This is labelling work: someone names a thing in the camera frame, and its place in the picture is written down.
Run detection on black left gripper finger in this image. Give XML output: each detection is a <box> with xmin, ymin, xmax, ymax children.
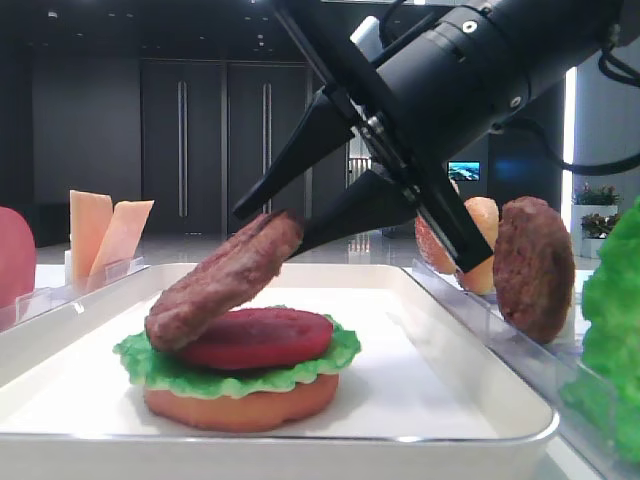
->
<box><xmin>233</xmin><ymin>87</ymin><xmax>359</xmax><ymax>219</ymax></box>

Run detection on clear holder rail tomato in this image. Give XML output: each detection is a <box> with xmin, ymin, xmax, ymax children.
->
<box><xmin>1</xmin><ymin>286</ymin><xmax>82</xmax><ymax>332</ymax></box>

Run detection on dark double door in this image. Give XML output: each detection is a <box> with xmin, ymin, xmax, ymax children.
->
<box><xmin>141</xmin><ymin>60</ymin><xmax>320</xmax><ymax>235</ymax></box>

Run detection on upright green lettuce leaf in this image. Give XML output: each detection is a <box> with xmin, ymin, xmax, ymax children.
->
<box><xmin>562</xmin><ymin>203</ymin><xmax>639</xmax><ymax>464</ymax></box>

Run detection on brown meat patty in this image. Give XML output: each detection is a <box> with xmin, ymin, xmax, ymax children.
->
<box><xmin>493</xmin><ymin>196</ymin><xmax>575</xmax><ymax>344</ymax></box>
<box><xmin>145</xmin><ymin>211</ymin><xmax>303</xmax><ymax>352</ymax></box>

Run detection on orange cheese slice right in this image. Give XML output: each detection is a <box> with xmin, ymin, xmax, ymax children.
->
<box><xmin>89</xmin><ymin>200</ymin><xmax>154</xmax><ymax>276</ymax></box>

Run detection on small blue screen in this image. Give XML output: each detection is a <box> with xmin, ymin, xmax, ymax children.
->
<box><xmin>447</xmin><ymin>161</ymin><xmax>481</xmax><ymax>182</ymax></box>

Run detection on potted flowers in planter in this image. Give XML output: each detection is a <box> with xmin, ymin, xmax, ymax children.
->
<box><xmin>570</xmin><ymin>182</ymin><xmax>620</xmax><ymax>258</ymax></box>

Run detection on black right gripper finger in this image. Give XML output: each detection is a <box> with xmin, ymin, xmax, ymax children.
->
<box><xmin>290</xmin><ymin>169</ymin><xmax>420</xmax><ymax>259</ymax></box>

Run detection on clear holder rail cheese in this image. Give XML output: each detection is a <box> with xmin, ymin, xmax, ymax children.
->
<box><xmin>64</xmin><ymin>250</ymin><xmax>146</xmax><ymax>294</ymax></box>

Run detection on white rectangular metal tray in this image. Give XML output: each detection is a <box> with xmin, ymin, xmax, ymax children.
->
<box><xmin>1</xmin><ymin>264</ymin><xmax>560</xmax><ymax>479</ymax></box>

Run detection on orange cheese slice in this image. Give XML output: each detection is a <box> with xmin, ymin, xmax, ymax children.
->
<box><xmin>89</xmin><ymin>200</ymin><xmax>154</xmax><ymax>276</ymax></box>
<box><xmin>69</xmin><ymin>190</ymin><xmax>113</xmax><ymax>285</ymax></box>

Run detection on clear long strip right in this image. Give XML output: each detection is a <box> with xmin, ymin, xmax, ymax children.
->
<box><xmin>411</xmin><ymin>259</ymin><xmax>639</xmax><ymax>479</ymax></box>

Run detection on bottom bun on tray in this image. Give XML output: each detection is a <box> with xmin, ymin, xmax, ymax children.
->
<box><xmin>143</xmin><ymin>374</ymin><xmax>340</xmax><ymax>433</ymax></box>

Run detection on orange cheese slice left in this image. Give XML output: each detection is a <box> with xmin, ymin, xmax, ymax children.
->
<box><xmin>69</xmin><ymin>190</ymin><xmax>113</xmax><ymax>285</ymax></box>

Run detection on red tomato slice on tray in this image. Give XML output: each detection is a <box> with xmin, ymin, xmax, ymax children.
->
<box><xmin>177</xmin><ymin>307</ymin><xmax>334</xmax><ymax>371</ymax></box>

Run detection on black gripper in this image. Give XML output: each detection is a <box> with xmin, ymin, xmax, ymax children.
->
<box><xmin>272</xmin><ymin>0</ymin><xmax>601</xmax><ymax>275</ymax></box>

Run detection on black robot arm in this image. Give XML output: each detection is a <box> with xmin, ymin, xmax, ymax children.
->
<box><xmin>234</xmin><ymin>1</ymin><xmax>639</xmax><ymax>272</ymax></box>

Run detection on bun slice far right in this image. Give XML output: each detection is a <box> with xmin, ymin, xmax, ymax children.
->
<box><xmin>455</xmin><ymin>197</ymin><xmax>499</xmax><ymax>295</ymax></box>

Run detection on upright red tomato slice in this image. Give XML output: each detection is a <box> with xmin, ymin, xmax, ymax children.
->
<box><xmin>0</xmin><ymin>207</ymin><xmax>37</xmax><ymax>308</ymax></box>

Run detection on green lettuce leaf on tray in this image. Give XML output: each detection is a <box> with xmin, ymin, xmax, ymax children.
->
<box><xmin>113</xmin><ymin>314</ymin><xmax>361</xmax><ymax>399</ymax></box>

